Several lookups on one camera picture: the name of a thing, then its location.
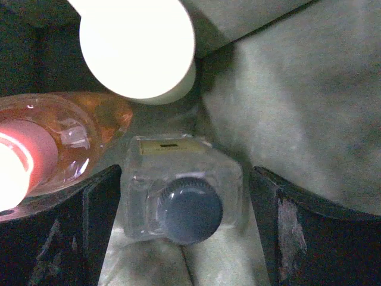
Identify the green bottle beige cap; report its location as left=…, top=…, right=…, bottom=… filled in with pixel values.
left=69, top=0, right=196, bottom=105

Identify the green canvas bag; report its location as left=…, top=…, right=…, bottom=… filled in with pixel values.
left=0, top=0, right=381, bottom=286

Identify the orange bottle pink cap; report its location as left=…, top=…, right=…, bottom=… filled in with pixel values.
left=1, top=91, right=133, bottom=211

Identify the short clear yellow bottle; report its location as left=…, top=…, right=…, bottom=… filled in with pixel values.
left=120, top=134, right=243, bottom=245

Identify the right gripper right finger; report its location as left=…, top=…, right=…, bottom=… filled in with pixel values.
left=249, top=166, right=380, bottom=285

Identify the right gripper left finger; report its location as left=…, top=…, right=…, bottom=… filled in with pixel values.
left=1, top=165, right=121, bottom=285

